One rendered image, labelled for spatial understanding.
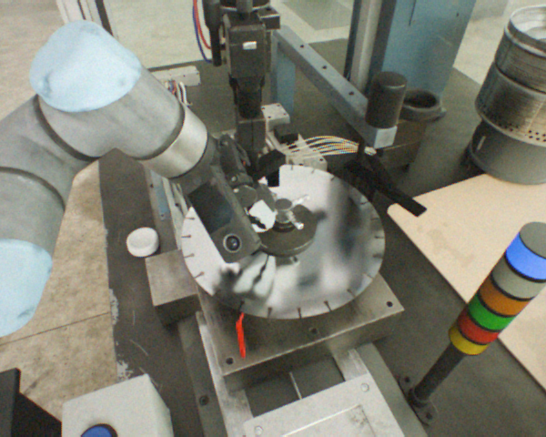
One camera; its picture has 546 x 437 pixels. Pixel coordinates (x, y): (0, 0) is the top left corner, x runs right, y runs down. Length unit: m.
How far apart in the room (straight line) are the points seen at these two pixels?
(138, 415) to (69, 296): 1.36
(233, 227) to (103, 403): 0.29
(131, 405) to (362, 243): 0.40
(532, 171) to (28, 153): 1.08
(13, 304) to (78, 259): 1.70
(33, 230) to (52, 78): 0.11
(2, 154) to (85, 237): 1.72
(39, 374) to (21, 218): 1.44
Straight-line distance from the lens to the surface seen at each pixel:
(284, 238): 0.59
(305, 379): 0.70
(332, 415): 0.54
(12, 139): 0.38
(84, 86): 0.33
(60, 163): 0.38
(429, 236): 0.94
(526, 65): 1.02
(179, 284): 0.73
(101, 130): 0.36
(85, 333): 1.75
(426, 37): 1.22
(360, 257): 0.60
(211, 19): 0.49
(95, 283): 1.87
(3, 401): 0.83
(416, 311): 0.82
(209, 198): 0.43
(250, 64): 0.49
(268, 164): 0.62
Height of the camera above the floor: 1.41
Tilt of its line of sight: 47 degrees down
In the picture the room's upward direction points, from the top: straight up
